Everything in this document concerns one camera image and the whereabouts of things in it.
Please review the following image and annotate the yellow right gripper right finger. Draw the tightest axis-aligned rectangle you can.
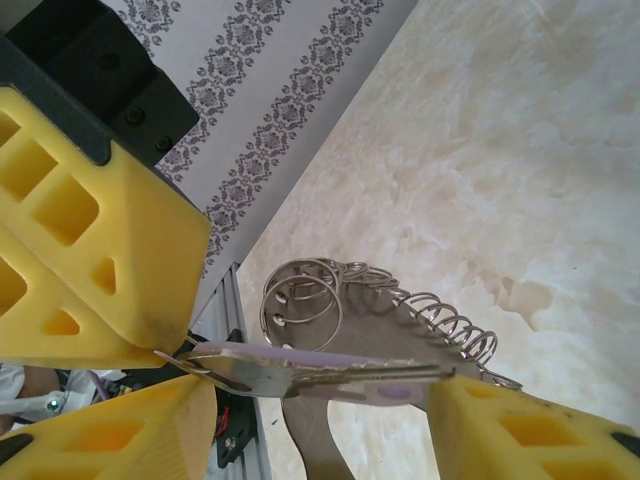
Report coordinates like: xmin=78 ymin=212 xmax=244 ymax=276
xmin=428 ymin=372 xmax=640 ymax=480

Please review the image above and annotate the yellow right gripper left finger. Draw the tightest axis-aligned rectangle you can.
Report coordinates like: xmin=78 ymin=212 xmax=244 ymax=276
xmin=0 ymin=373 xmax=217 ymax=480

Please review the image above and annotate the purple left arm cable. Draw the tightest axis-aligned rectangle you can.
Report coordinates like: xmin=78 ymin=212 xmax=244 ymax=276
xmin=87 ymin=369 xmax=119 ymax=401

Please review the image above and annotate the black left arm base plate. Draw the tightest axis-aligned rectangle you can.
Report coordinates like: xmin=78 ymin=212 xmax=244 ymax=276
xmin=214 ymin=327 xmax=262 ymax=471

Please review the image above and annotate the long aluminium base rail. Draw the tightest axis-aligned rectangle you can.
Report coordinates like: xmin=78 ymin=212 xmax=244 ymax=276
xmin=192 ymin=259 xmax=274 ymax=480

